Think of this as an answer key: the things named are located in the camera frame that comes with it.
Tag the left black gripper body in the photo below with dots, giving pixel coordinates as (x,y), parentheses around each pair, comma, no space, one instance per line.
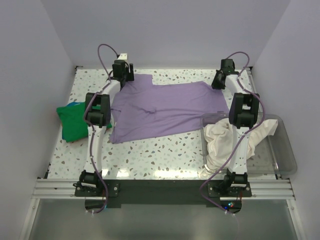
(128,75)

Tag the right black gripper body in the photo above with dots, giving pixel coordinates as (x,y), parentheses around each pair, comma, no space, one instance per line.
(216,83)

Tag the purple t-shirt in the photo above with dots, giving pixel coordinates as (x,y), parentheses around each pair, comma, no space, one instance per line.
(143,110)

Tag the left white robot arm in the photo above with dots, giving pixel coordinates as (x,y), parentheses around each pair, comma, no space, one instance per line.
(97,116)

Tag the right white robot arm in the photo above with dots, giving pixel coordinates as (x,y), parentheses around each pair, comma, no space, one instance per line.
(243,115)

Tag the folded green t-shirt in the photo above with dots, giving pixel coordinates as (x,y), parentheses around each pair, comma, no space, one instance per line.
(72,120)

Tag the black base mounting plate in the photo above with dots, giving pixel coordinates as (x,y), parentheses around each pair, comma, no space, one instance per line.
(114,193)

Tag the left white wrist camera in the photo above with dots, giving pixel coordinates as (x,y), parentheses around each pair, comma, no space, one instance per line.
(123,57)

